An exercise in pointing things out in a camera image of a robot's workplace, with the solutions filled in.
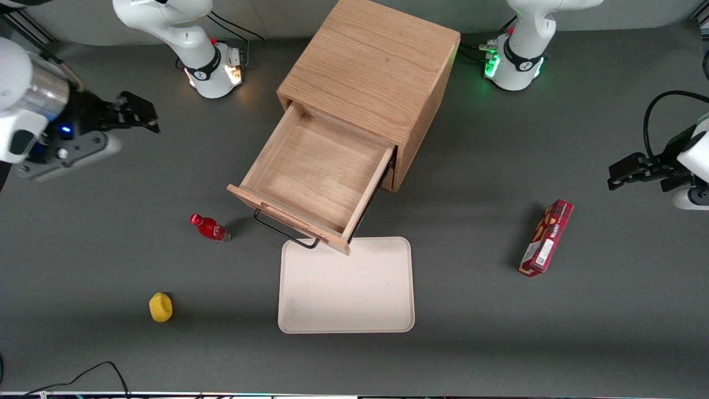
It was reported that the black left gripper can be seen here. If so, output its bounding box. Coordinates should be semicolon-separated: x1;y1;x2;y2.
607;126;696;192

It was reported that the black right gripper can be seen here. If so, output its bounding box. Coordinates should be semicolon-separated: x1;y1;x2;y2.
58;89;161;140

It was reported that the black metal drawer handle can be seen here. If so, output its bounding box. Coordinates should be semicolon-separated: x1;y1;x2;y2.
253;209;321;250

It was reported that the wooden drawer with deep tray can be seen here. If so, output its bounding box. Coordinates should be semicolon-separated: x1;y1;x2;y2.
227;101;397;257

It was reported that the oak wooden drawer cabinet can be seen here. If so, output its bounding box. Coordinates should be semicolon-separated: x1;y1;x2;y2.
277;0;461;193

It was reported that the red snack box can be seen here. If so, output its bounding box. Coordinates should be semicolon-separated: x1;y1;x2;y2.
518;199;574;278

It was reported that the red plastic bottle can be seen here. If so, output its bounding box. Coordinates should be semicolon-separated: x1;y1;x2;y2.
189;213;232;243

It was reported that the yellow sponge toy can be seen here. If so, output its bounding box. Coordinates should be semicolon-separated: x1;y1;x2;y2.
148;292;173;323

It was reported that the cream rectangular tray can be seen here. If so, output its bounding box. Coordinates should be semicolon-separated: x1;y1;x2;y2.
278;237;415;334

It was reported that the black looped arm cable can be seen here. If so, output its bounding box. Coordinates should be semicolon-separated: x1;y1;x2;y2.
643;90;709;162

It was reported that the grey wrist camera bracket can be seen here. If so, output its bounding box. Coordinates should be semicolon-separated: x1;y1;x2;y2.
17;131;123;182

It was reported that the black base power cable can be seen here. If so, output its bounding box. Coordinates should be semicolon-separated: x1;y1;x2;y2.
208;10;266;43

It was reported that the aluminium frame rail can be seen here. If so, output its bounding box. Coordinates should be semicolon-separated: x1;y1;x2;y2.
0;8;58;46

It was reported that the black base cable bundle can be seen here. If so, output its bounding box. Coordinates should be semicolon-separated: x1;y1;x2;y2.
460;16;518;63

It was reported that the black cable on table edge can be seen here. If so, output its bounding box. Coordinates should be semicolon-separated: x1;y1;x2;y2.
22;361;131;398

